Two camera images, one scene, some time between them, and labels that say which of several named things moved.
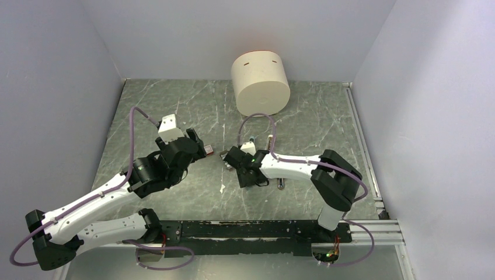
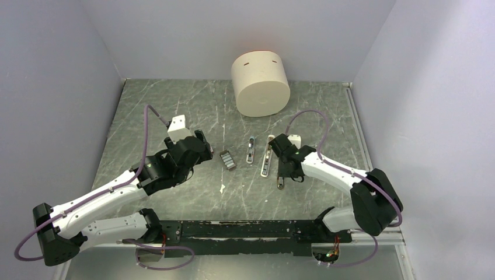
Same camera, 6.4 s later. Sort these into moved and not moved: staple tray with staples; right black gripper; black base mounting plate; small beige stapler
Moved: right black gripper
Not moved: staple tray with staples; small beige stapler; black base mounting plate
